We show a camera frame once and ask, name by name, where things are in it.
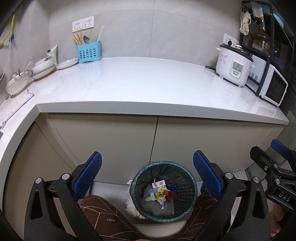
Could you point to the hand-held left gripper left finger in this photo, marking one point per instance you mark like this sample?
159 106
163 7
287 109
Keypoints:
89 176

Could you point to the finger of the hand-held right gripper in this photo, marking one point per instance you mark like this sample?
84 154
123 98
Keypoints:
263 162
281 148

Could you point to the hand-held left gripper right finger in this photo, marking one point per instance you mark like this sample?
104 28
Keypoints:
207 176

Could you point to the blue snack bag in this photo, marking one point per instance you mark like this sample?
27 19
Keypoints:
172 188

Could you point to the red mesh net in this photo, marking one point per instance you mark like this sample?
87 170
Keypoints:
170 195

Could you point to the blue white milk carton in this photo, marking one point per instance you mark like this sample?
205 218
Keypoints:
159 184

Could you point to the dark mesh trash bin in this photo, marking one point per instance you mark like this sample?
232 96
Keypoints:
138 180

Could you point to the yellow wrapper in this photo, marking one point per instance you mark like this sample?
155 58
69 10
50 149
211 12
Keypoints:
159 194

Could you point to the clear bubble wrap sheet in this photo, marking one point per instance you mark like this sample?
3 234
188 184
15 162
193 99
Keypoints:
150 206

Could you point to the person's right hand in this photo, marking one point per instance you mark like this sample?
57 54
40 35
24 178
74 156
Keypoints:
276 219

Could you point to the brown patterned slipper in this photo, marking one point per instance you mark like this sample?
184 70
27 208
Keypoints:
208 210
104 215

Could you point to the white mop head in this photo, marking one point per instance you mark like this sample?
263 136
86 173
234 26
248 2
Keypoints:
131 208

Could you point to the white microwave oven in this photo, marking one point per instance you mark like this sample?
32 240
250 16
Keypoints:
272 88

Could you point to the beige corner cabinet door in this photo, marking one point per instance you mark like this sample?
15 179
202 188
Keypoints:
30 157

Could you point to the dark blue basin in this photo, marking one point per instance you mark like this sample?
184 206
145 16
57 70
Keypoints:
281 63

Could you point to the white floral rice cooker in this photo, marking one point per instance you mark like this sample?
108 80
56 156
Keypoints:
231 64

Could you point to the black metal rack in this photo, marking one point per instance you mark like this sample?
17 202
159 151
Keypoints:
270 51

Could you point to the white knit cloth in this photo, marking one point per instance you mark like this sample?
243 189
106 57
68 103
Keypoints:
13 106

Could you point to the wooden trivet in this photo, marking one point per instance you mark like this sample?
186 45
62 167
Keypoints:
46 78

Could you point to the blue striped plate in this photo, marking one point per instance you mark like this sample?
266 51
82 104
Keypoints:
67 63

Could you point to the large white bowl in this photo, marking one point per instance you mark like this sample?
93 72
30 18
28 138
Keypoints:
42 69

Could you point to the blue utensil holder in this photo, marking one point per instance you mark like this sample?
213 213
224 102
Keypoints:
89 53

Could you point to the small white bowl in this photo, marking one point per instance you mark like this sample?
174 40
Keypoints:
44 61

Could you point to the white slanted jug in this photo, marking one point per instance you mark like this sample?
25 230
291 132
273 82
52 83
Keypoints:
52 55

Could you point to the beige mesh dish cloth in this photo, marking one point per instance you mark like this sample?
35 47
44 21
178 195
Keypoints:
245 23

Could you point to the metal spoon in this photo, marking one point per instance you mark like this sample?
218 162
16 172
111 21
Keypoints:
86 39

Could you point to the bundle of wooden chopsticks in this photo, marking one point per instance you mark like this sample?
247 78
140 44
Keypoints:
77 38

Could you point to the white plastic stick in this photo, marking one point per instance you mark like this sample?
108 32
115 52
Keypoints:
101 33
96 34

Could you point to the white wall socket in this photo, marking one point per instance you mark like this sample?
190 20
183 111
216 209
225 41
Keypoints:
87 22
77 26
227 38
235 42

